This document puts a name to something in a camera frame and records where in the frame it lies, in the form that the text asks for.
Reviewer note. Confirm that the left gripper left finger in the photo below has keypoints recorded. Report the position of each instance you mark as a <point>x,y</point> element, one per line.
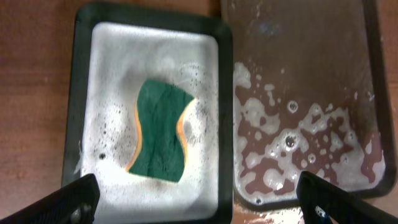
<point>73,203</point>

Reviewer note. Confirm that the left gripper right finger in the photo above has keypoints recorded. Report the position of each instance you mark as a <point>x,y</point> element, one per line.
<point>323,202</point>

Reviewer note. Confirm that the green yellow sponge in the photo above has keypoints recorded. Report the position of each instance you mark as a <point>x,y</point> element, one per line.
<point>161,149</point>

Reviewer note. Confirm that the brown serving tray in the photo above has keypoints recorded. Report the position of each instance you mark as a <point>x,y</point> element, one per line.
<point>309,95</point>

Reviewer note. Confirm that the black soapy water tray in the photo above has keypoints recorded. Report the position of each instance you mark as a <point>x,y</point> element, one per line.
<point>116,48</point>

